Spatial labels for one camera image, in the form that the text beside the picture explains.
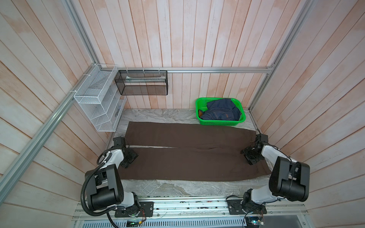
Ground brown trousers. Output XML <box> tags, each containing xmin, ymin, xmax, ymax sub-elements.
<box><xmin>118</xmin><ymin>122</ymin><xmax>271</xmax><ymax>181</ymax></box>

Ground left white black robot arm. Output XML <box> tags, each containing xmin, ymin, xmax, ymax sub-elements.
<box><xmin>80</xmin><ymin>136</ymin><xmax>141</xmax><ymax>217</ymax></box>

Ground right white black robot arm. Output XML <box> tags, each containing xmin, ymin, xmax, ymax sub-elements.
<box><xmin>241</xmin><ymin>133</ymin><xmax>310</xmax><ymax>213</ymax></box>

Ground navy blue trousers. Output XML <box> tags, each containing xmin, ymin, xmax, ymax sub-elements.
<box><xmin>198</xmin><ymin>98</ymin><xmax>242</xmax><ymax>121</ymax></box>

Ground green circuit board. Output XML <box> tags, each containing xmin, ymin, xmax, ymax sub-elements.
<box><xmin>245</xmin><ymin>217</ymin><xmax>264</xmax><ymax>228</ymax></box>

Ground left circuit board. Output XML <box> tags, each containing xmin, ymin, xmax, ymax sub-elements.
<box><xmin>126</xmin><ymin>219</ymin><xmax>145</xmax><ymax>228</ymax></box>

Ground green plastic basket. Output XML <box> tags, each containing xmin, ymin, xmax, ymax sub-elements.
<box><xmin>195</xmin><ymin>97</ymin><xmax>246</xmax><ymax>126</ymax></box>

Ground black corrugated cable conduit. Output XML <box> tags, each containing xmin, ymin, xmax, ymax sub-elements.
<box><xmin>80</xmin><ymin>150</ymin><xmax>115</xmax><ymax>217</ymax></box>

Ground white wire mesh shelf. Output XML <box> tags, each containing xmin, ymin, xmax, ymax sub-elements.
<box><xmin>74</xmin><ymin>64</ymin><xmax>126</xmax><ymax>132</ymax></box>

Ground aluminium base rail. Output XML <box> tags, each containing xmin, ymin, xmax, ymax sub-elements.
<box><xmin>71</xmin><ymin>196</ymin><xmax>310</xmax><ymax>221</ymax></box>

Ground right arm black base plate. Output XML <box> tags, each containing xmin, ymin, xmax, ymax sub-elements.
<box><xmin>226</xmin><ymin>199</ymin><xmax>267</xmax><ymax>215</ymax></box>

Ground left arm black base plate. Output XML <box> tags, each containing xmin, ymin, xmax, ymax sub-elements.
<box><xmin>115</xmin><ymin>201</ymin><xmax>154</xmax><ymax>219</ymax></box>

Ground black wire mesh basket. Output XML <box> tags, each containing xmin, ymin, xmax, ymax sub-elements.
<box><xmin>114</xmin><ymin>69</ymin><xmax>169</xmax><ymax>96</ymax></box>

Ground aluminium frame rail left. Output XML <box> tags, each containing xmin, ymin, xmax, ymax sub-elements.
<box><xmin>1</xmin><ymin>63</ymin><xmax>97</xmax><ymax>204</ymax></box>

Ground aluminium frame rail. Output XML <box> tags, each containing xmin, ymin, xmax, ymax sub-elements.
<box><xmin>248</xmin><ymin>1</ymin><xmax>318</xmax><ymax>113</ymax></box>
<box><xmin>1</xmin><ymin>63</ymin><xmax>97</xmax><ymax>204</ymax></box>
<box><xmin>101</xmin><ymin>65</ymin><xmax>273</xmax><ymax>74</ymax></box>

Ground aluminium frame rail back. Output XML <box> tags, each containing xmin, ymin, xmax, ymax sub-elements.
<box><xmin>101</xmin><ymin>65</ymin><xmax>273</xmax><ymax>74</ymax></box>

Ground aluminium frame rail right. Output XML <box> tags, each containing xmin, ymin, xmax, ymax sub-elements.
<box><xmin>248</xmin><ymin>1</ymin><xmax>318</xmax><ymax>113</ymax></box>

